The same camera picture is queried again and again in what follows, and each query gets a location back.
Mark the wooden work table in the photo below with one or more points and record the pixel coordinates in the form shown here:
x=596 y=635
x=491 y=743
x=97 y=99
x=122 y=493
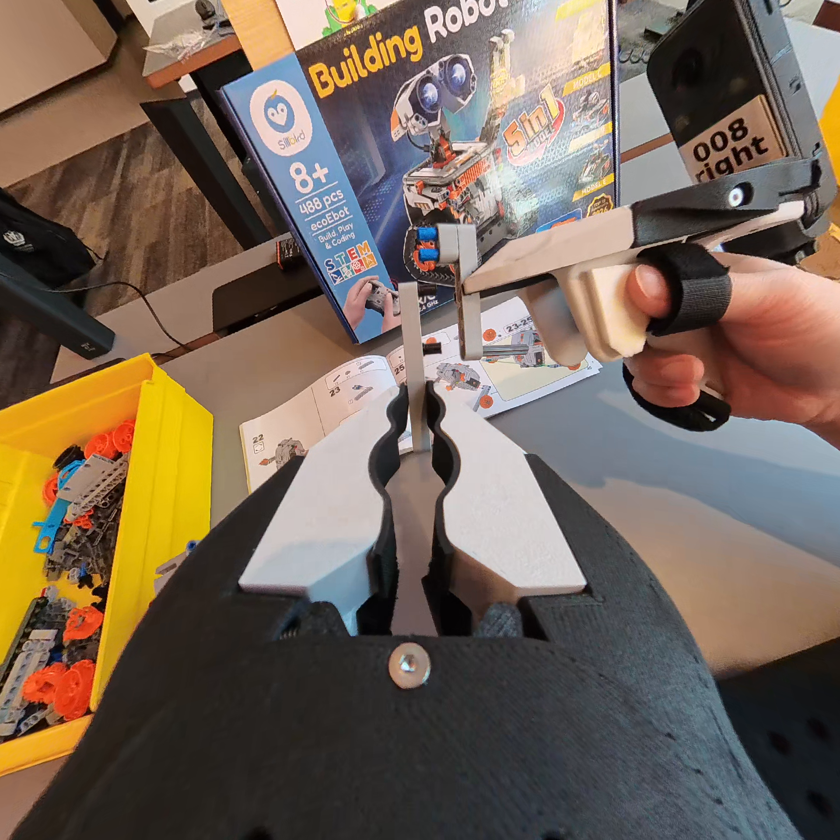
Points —
x=190 y=75

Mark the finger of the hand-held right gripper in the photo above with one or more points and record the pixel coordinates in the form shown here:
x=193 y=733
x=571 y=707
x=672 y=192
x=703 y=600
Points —
x=558 y=249

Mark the grey beam with blue pins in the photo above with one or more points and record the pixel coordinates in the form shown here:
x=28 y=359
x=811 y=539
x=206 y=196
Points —
x=459 y=243

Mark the black bag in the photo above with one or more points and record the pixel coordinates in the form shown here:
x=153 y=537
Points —
x=39 y=243

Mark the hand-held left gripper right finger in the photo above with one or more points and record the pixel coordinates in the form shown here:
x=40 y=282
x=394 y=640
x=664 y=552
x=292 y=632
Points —
x=512 y=525

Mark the dark desk foot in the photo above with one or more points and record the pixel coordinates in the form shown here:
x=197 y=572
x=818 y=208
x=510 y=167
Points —
x=59 y=321

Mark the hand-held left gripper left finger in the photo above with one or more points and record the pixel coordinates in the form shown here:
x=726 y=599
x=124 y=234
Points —
x=308 y=525

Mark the black flat device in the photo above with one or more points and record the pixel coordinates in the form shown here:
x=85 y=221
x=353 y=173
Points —
x=262 y=298

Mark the small black battery pack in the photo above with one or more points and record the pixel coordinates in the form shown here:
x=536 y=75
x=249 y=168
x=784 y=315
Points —
x=289 y=254

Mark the grey beam with black pin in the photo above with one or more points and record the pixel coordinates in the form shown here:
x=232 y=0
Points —
x=413 y=328

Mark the blue robot toy box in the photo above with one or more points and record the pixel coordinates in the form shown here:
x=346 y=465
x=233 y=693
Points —
x=367 y=164

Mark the clear plastic bags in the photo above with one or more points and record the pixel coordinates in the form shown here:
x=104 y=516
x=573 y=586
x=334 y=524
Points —
x=190 y=43

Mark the pile of building parts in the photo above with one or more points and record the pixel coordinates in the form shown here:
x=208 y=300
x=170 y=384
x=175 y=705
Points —
x=79 y=518

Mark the white instruction booklet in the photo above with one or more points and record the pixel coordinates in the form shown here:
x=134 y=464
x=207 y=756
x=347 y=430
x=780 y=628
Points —
x=341 y=400

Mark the black perforated chair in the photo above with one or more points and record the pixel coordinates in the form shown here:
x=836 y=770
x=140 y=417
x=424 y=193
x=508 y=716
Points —
x=787 y=754

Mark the person's right hand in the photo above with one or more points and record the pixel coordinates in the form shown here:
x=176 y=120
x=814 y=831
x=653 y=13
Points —
x=774 y=341

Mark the yellow parts bin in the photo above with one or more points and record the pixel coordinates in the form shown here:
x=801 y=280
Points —
x=177 y=459

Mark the grey orange toy robot model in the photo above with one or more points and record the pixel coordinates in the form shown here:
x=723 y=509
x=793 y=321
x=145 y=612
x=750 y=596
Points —
x=174 y=571

